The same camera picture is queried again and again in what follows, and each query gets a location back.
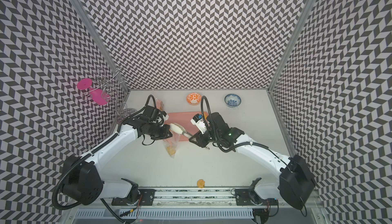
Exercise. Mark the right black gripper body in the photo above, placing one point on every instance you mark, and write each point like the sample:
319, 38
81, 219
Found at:
204, 139

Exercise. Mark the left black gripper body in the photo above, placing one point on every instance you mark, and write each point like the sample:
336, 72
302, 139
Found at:
158, 132

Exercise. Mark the clear resealable bag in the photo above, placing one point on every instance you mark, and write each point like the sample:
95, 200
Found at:
171, 143
158, 105

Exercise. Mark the round cracker cookie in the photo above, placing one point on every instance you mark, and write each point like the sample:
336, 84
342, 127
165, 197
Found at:
201, 183

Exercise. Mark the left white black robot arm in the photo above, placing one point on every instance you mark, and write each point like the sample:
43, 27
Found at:
81, 182

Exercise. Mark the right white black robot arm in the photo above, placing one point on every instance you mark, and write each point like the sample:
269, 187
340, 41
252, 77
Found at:
291, 178

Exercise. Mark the yellow duck cookie right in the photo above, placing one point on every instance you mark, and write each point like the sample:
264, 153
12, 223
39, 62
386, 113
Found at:
171, 150

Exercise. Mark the pink plastic tray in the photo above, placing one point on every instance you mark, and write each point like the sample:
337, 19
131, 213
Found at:
183, 119

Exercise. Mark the round glass dish pink item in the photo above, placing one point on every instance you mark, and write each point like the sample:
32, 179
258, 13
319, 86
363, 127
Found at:
125, 113

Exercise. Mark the orange patterned small bowl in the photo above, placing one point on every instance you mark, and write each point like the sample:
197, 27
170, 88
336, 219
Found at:
193, 98

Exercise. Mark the blue patterned small bowl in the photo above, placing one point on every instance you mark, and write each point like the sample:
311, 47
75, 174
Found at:
232, 100

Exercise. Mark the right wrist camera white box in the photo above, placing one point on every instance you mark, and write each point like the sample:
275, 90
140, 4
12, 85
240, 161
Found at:
198, 121

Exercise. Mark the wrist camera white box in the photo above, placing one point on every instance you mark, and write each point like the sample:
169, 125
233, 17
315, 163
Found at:
198, 121
163, 116

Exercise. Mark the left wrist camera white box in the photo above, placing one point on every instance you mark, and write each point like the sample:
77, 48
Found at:
163, 116

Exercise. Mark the aluminium front rail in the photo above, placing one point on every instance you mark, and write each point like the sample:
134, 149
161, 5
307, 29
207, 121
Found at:
195, 197

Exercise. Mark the wire rack with pink discs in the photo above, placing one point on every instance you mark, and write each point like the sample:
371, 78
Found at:
104, 87

